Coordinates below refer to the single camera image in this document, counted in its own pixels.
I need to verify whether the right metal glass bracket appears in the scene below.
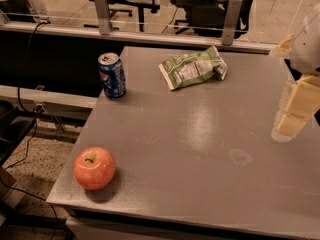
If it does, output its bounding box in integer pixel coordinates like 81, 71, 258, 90
222, 0, 242, 46

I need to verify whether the metal glass bracket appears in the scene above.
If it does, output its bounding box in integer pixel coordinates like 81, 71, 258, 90
94, 0, 112, 35
222, 0, 242, 46

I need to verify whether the left metal glass bracket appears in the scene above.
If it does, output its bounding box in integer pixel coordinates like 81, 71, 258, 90
94, 0, 112, 35

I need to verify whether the black power cable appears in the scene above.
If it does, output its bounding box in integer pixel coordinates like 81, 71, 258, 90
0, 19, 59, 240

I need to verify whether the dark office chair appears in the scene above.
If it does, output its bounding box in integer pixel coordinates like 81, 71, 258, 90
171, 0, 253, 39

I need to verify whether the red yellow apple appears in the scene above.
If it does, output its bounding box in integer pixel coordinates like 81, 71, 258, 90
73, 147, 116, 190

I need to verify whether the green white chip bag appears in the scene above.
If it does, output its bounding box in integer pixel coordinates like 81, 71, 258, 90
159, 46, 228, 90

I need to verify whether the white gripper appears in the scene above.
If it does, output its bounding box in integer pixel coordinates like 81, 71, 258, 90
269, 4, 320, 143

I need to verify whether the blue pepsi soda can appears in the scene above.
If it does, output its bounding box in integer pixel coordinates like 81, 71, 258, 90
98, 53, 126, 98

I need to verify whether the black equipment at left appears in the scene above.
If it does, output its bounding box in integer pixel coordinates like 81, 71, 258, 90
0, 100, 36, 166

